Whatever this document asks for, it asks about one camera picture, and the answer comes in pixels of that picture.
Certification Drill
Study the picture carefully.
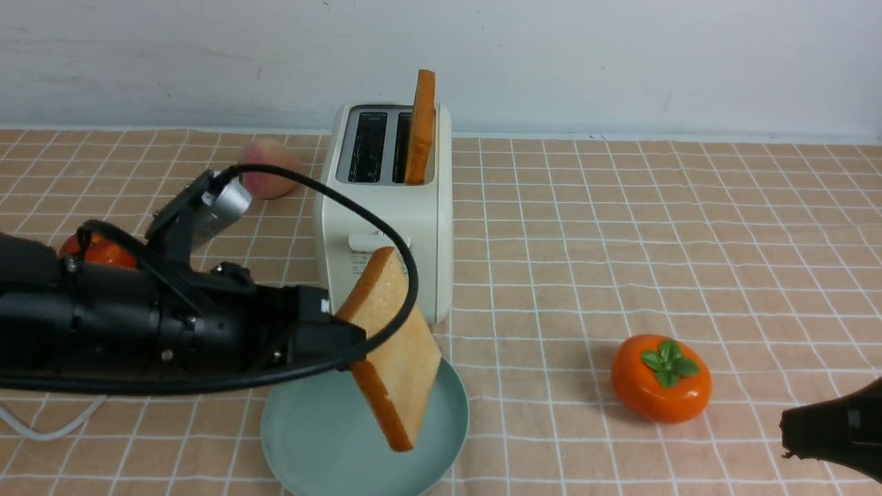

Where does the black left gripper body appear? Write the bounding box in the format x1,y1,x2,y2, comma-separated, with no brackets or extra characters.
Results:
155,268,329,376

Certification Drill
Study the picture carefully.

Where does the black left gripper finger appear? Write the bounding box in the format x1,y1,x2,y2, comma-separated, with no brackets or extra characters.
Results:
293,317,367,365

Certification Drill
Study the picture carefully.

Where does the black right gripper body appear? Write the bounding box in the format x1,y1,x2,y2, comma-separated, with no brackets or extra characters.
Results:
780,379,881,483

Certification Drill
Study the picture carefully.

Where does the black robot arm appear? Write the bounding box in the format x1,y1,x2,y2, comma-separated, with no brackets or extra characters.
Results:
2,234,441,452

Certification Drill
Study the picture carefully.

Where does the light green round plate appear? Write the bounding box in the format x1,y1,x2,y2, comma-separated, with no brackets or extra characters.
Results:
260,361,470,495

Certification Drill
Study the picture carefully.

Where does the red apple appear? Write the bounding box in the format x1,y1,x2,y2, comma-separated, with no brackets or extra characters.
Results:
57,233,136,268

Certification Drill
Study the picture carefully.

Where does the pink peach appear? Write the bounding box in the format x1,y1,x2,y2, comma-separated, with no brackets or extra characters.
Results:
239,139,302,200

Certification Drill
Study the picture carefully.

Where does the white two-slot toaster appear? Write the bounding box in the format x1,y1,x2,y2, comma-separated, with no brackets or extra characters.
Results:
313,103,454,324

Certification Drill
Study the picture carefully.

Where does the orange persimmon with green leaves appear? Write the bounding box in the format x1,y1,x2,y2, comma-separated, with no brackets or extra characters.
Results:
609,335,714,424

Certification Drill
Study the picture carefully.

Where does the orange checkered tablecloth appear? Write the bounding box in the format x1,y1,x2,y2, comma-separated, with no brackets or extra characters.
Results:
1,129,881,495

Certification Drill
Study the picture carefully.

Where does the black cable loop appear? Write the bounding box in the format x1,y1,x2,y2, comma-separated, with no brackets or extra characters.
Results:
0,163,420,396

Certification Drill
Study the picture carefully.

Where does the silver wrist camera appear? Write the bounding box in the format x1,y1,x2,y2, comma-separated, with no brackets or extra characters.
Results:
145,169,252,265

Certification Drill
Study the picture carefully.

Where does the white toaster power cord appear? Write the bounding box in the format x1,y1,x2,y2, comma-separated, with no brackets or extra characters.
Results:
0,394,107,442

